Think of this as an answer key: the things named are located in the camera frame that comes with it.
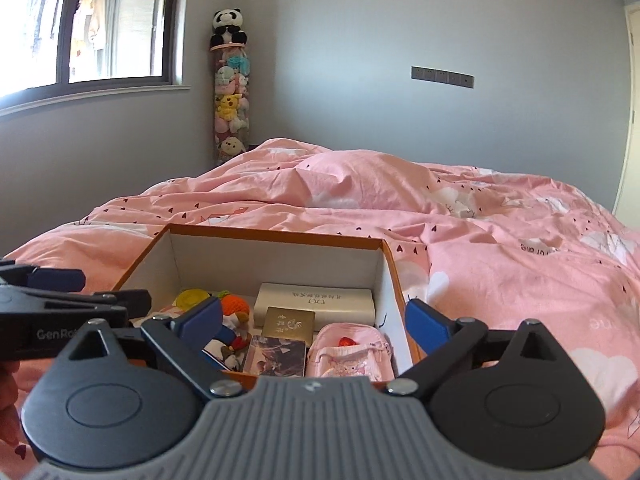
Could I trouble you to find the sailor plush with blue tag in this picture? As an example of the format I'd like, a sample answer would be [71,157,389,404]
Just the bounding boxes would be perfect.
[203,311,250,372]

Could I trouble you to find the orange knitted toy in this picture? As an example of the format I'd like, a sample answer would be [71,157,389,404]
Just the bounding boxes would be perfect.
[217,290,250,324]

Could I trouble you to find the illustrated card deck box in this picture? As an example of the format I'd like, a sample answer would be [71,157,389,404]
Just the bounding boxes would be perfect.
[243,336,307,377]

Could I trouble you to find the pink mini backpack pouch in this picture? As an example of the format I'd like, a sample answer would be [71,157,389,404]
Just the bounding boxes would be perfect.
[306,323,395,382]

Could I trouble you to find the white glasses case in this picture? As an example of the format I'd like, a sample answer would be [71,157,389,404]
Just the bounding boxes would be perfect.
[253,283,376,330]

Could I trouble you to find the gold jewelry box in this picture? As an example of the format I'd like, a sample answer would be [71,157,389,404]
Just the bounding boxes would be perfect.
[262,307,314,347]

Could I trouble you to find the person's left hand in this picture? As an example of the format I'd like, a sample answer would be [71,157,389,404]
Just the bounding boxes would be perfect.
[0,362,21,446]

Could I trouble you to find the orange cardboard box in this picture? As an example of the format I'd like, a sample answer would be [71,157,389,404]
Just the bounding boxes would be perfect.
[114,224,424,373]

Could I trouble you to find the pink patterned bed duvet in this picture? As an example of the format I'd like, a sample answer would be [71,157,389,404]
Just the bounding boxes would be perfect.
[11,139,639,479]

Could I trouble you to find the dark framed window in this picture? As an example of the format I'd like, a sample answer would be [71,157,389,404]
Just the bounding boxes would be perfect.
[1,0,186,116]

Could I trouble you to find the clear tube of plush toys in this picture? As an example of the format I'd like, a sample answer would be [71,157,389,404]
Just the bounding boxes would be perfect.
[210,44,250,165]

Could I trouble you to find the panda plush toy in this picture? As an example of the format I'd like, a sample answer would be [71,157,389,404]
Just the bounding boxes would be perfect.
[209,8,247,49]

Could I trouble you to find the grey wall switch panel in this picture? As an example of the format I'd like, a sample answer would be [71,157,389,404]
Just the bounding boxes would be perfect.
[411,66,474,89]

